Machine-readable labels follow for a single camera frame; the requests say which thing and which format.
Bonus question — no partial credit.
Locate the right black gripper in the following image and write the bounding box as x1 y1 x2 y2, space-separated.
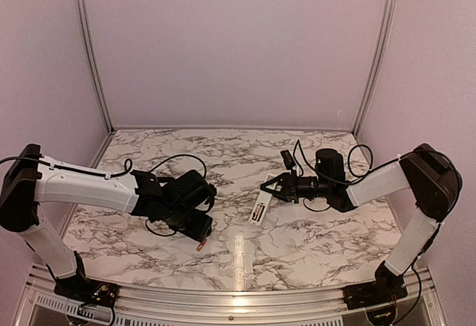
261 169 332 202

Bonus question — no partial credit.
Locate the orange AAA battery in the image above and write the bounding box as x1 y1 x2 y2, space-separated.
196 239 207 252

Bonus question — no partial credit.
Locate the white remote control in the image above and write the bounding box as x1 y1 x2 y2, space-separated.
248 191 272 226

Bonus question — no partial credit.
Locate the white battery cover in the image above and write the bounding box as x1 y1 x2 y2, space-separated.
242 252 254 274

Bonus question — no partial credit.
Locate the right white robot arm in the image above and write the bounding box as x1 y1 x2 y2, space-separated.
260 143 463 302

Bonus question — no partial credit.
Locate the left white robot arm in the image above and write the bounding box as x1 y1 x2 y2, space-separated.
1 144 216 300

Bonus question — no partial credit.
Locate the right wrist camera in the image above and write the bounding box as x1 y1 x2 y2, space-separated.
280 150 297 170

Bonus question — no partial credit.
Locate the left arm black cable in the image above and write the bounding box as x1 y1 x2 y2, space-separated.
0 153 209 237

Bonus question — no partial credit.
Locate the aluminium front rail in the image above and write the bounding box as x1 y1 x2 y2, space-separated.
13 265 448 325

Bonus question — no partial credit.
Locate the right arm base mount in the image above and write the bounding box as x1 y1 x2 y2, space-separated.
343 281 408 310

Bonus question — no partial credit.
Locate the right aluminium corner post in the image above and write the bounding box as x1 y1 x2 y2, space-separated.
352 0 397 137

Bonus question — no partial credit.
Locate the aluminium corner post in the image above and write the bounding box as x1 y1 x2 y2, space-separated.
75 0 115 135
352 0 397 137

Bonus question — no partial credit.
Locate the left aluminium corner post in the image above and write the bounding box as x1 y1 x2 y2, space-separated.
75 0 115 135

